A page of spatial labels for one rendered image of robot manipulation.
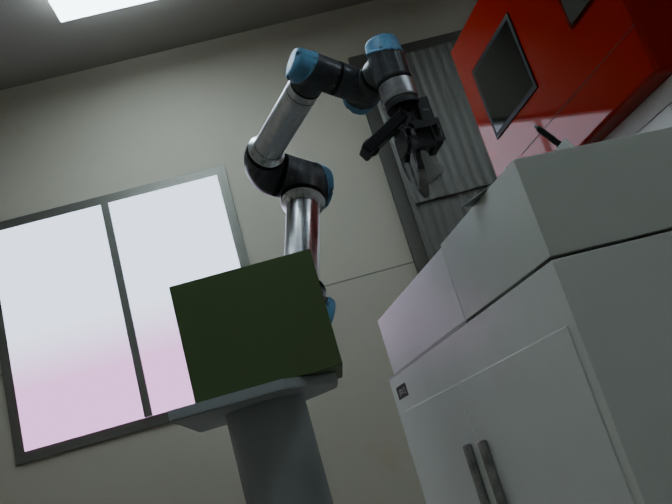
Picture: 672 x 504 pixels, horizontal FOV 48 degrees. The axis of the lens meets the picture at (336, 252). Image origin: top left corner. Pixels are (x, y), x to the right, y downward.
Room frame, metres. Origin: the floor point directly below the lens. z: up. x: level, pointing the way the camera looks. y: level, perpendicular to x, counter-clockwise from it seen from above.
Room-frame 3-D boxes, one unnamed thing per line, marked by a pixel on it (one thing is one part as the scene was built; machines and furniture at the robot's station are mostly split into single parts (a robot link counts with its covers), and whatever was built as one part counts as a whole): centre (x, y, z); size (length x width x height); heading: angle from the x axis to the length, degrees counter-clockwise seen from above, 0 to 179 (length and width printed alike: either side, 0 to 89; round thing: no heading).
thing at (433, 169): (1.41, -0.23, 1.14); 0.06 x 0.03 x 0.09; 104
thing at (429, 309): (1.59, -0.16, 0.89); 0.55 x 0.09 x 0.14; 14
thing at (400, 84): (1.43, -0.22, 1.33); 0.08 x 0.08 x 0.05
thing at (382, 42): (1.43, -0.22, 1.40); 0.09 x 0.08 x 0.11; 29
